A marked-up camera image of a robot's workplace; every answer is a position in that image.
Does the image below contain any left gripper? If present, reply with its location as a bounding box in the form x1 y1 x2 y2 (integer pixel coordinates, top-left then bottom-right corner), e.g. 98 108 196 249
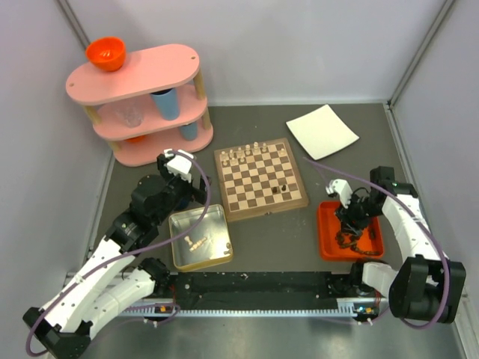
153 156 212 226

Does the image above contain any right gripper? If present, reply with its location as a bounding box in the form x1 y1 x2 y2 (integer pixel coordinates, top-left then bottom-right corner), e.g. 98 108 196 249
334 191 384 235

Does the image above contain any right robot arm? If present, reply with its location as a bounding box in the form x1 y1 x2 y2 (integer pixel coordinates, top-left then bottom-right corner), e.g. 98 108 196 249
326 166 466 324

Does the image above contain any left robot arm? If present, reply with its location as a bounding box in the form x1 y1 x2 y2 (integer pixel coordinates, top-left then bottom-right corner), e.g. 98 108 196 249
23 149 211 358

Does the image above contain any wooden chess board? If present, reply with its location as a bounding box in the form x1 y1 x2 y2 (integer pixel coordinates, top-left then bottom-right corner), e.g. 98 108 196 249
214 138 309 222

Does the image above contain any orange plastic tray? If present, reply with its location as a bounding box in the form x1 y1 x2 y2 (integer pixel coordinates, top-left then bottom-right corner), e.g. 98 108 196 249
317 200 384 262

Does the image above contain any small blue cup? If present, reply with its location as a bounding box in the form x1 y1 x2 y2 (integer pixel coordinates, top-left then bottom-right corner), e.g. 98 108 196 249
180 122 198 141

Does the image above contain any orange bowl under shelf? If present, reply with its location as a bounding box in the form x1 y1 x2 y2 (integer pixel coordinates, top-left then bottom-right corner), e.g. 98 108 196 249
125 135 146 144

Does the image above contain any light piece lying in tin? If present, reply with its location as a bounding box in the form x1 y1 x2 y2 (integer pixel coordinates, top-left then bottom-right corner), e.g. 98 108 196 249
189 237 207 252

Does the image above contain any square metal tin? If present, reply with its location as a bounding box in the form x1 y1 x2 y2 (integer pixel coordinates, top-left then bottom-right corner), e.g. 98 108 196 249
168 204 234 272

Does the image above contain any dark piece in tin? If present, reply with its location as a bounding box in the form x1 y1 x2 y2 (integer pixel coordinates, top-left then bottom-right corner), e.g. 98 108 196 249
224 243 233 255

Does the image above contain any clear drinking glass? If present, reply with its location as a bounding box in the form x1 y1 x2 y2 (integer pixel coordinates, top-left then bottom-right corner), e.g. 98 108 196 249
115 98 144 128

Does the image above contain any pink three-tier shelf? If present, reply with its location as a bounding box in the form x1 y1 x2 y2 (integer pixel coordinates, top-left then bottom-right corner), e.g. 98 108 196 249
66 44 213 167

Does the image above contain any tall blue cup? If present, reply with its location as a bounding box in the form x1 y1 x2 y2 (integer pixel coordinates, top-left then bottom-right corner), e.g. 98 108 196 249
150 88 180 120

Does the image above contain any white square plate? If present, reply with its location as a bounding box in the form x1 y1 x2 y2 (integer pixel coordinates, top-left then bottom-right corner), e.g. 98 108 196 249
286 105 359 161

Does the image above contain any orange bowl on shelf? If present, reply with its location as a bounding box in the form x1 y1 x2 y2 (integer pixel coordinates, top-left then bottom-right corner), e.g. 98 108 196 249
85 37 126 72

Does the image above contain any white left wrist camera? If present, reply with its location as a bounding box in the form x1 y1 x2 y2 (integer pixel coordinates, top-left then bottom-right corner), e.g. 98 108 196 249
163 148 195 183

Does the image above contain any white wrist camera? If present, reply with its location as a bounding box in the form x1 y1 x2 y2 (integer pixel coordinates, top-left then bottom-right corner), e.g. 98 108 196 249
163 148 195 183
325 179 353 209

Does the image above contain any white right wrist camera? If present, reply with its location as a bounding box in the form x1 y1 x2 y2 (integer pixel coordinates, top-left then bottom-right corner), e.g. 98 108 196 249
325 179 353 209

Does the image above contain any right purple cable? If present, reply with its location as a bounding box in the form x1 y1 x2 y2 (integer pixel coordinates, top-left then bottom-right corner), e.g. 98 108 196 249
302 156 450 329

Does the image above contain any purple cable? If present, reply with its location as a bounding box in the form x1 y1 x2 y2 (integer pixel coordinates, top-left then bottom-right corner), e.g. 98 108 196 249
25 148 213 356
302 156 450 329

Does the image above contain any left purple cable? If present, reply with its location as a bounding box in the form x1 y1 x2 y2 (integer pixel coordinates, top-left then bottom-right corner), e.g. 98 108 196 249
25 148 213 356

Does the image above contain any white cable duct strip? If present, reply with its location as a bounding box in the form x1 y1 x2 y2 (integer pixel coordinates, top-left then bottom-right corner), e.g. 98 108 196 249
119 298 379 319

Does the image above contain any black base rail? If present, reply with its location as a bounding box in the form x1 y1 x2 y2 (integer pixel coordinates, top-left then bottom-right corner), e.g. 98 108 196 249
166 271 377 310

